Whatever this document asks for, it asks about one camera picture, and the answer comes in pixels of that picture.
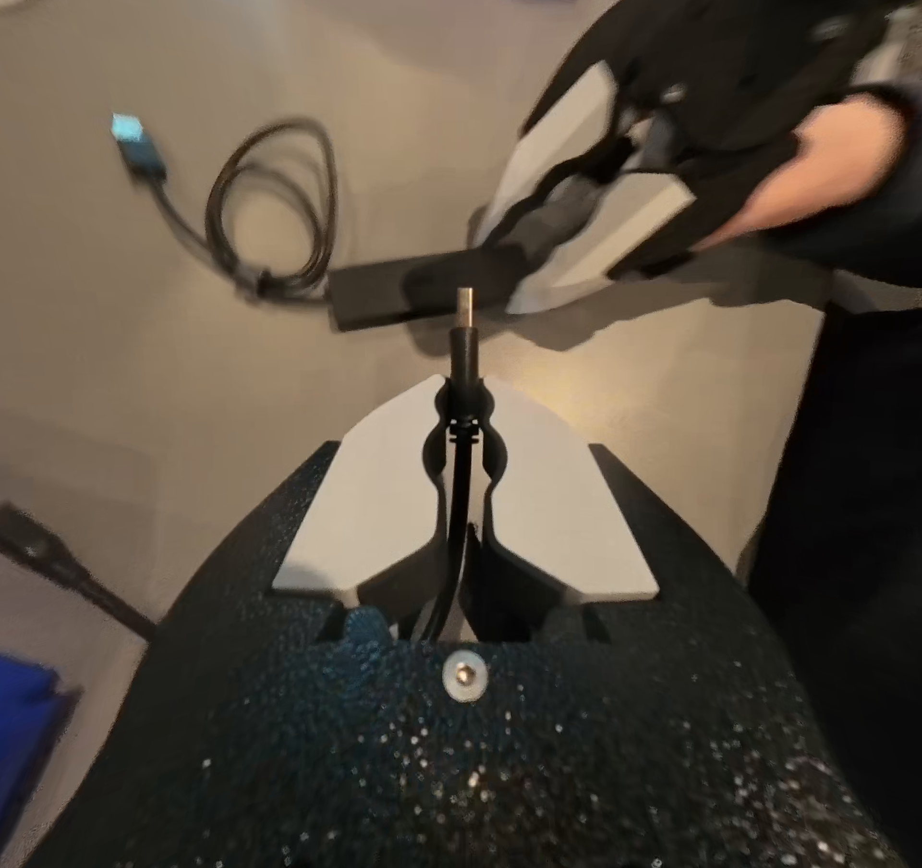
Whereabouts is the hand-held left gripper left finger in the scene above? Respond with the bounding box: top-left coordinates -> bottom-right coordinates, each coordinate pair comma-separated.
272,374 -> 451,607

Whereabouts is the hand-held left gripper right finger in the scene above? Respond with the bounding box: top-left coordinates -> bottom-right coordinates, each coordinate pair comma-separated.
479,376 -> 661,604

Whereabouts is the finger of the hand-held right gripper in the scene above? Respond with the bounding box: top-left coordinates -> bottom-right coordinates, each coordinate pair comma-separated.
508,169 -> 697,316
472,61 -> 622,249

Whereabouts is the black usb cable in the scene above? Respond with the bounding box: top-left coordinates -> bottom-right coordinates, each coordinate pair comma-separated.
411,287 -> 485,644

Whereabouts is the black hub cable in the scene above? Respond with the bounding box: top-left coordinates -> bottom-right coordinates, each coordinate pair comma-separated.
108,111 -> 341,303

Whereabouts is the blue storage bin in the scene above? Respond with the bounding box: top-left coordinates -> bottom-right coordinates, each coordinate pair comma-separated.
0,652 -> 80,862

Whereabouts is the person's right hand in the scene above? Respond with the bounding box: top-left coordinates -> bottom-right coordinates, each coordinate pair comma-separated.
693,99 -> 909,251

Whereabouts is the person's torso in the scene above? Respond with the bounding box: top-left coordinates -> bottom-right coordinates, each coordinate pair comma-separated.
745,263 -> 922,868

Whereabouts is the black flat desk plate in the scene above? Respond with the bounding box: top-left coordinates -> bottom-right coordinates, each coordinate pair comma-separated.
0,504 -> 158,642

